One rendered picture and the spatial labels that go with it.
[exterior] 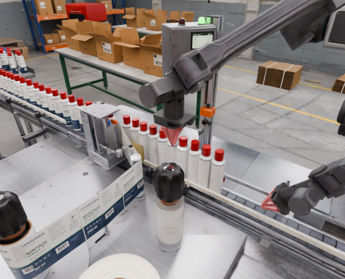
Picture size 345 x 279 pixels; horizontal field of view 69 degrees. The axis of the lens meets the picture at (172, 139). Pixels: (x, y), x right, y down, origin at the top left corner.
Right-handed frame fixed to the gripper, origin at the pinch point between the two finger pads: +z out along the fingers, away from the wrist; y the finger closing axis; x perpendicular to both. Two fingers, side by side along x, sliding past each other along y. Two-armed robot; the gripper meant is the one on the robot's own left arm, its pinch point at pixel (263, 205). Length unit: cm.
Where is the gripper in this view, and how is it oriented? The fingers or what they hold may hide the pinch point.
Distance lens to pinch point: 95.8
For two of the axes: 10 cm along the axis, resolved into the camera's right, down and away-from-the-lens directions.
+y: -6.0, 4.2, -6.9
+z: -5.1, 4.6, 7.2
